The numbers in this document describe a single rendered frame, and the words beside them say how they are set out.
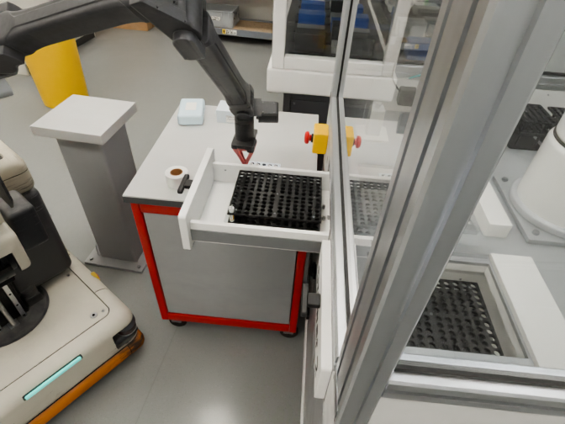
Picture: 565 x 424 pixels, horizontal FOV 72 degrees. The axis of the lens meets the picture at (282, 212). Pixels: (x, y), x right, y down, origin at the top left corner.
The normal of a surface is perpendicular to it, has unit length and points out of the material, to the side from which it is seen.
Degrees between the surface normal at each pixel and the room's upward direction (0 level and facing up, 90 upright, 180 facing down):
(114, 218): 90
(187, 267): 90
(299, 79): 90
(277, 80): 90
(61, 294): 0
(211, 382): 0
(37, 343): 0
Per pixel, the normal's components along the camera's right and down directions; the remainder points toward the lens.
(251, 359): 0.04, -0.75
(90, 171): -0.17, 0.65
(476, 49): -0.77, 0.40
